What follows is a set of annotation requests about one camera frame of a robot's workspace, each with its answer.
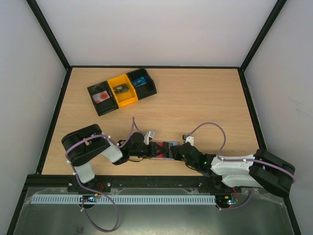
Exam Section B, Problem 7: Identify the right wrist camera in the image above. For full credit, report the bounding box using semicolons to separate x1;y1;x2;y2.
182;134;194;146

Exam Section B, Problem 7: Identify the black aluminium frame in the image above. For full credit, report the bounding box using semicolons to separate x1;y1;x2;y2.
0;0;313;235

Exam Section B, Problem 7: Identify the black bin right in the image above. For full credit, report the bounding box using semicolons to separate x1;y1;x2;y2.
126;68;157;100

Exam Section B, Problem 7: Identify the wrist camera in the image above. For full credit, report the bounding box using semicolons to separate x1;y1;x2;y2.
144;130;155;145
182;134;194;146

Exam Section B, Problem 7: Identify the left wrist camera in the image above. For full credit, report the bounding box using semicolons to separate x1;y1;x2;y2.
144;130;155;145

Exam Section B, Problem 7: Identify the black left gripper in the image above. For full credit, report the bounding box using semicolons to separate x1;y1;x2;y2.
129;141;165;159

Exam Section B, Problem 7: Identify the black bin left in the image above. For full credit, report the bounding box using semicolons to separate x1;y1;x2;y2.
87;81;118;116

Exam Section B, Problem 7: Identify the black bin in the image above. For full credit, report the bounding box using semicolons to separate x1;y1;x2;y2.
126;68;157;100
87;81;118;116

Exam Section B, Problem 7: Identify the blue card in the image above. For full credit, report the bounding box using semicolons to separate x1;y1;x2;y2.
133;76;147;87

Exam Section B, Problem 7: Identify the dark brown card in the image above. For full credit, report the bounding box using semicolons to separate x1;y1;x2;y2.
113;83;129;95

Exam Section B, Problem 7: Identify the red white credit card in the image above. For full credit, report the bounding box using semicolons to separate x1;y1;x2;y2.
92;91;110;104

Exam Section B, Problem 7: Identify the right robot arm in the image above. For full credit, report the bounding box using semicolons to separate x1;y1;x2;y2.
170;142;295;197

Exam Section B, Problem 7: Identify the yellow bin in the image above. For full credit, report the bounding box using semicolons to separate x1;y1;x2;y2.
107;74;138;108

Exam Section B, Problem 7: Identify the slotted cable duct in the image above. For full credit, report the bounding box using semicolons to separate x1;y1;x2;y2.
30;194;216;205

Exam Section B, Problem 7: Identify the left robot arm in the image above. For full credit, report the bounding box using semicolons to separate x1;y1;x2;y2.
61;124;166;184

